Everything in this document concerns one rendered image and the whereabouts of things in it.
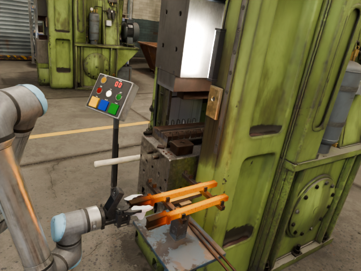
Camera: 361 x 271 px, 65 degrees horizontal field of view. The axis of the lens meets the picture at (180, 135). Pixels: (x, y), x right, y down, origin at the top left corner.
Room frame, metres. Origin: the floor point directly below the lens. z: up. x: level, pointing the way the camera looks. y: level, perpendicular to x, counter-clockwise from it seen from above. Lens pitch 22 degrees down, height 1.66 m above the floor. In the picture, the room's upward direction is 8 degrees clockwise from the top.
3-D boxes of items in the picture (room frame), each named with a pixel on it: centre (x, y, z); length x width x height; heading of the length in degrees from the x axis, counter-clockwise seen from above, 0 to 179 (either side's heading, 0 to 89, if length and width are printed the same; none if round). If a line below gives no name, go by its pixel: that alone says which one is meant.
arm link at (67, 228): (0.82, 0.36, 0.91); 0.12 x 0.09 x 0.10; 126
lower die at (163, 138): (1.80, -0.04, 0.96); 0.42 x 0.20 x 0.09; 125
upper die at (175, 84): (1.80, -0.04, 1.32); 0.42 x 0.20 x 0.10; 125
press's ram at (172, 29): (1.76, -0.06, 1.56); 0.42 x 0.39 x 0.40; 125
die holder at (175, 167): (1.76, -0.08, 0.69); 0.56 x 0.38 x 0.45; 125
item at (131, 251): (1.65, 0.17, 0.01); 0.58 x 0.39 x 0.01; 35
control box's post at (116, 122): (2.09, 0.52, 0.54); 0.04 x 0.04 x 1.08; 35
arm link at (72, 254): (0.81, 0.36, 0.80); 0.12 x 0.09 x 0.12; 168
